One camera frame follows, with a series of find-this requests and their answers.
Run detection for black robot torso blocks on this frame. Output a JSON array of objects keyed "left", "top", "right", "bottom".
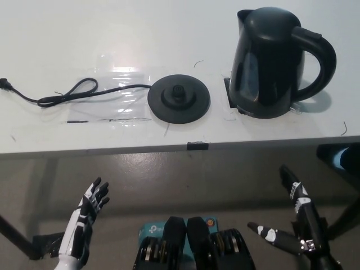
[{"left": 132, "top": 215, "right": 257, "bottom": 270}]

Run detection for black tape patch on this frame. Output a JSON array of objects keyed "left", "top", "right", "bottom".
[{"left": 223, "top": 77, "right": 242, "bottom": 115}]

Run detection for small black tape tab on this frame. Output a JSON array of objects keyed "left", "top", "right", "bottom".
[{"left": 187, "top": 141, "right": 210, "bottom": 151}]

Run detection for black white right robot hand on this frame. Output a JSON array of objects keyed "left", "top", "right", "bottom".
[{"left": 247, "top": 164, "right": 330, "bottom": 257}]

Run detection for teal tp-link box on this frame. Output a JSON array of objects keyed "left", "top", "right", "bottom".
[{"left": 138, "top": 215, "right": 220, "bottom": 262}]

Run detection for round black kettle base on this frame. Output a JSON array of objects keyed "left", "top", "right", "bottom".
[{"left": 147, "top": 74, "right": 212, "bottom": 125}]

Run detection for black slanted table leg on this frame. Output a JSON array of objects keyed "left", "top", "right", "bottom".
[
  {"left": 326, "top": 196, "right": 360, "bottom": 241},
  {"left": 0, "top": 213, "right": 39, "bottom": 261}
]

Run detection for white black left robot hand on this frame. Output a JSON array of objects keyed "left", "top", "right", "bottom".
[{"left": 57, "top": 176, "right": 111, "bottom": 258}]

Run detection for black power cord with plug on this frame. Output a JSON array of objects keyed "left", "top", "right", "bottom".
[{"left": 0, "top": 78, "right": 154, "bottom": 109}]

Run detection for clear plastic tape sheet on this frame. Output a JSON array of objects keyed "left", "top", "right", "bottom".
[{"left": 66, "top": 67, "right": 154, "bottom": 124}]

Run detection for black object under table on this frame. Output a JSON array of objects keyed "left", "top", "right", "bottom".
[{"left": 316, "top": 143, "right": 360, "bottom": 179}]

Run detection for black electric kettle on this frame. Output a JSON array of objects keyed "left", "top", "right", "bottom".
[{"left": 228, "top": 8, "right": 338, "bottom": 120}]

